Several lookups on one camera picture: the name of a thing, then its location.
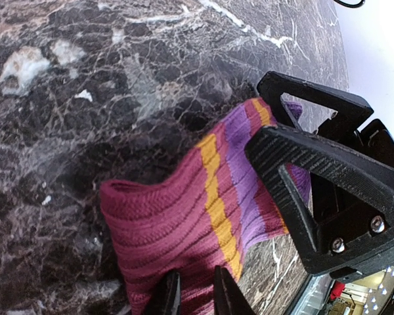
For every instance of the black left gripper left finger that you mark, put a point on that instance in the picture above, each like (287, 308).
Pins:
(166, 297)

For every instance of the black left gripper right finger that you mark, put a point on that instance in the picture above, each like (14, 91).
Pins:
(228, 298)

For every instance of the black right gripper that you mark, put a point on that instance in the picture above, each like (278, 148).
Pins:
(337, 200)

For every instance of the purple maroon striped sock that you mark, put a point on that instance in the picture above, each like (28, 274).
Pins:
(208, 213)

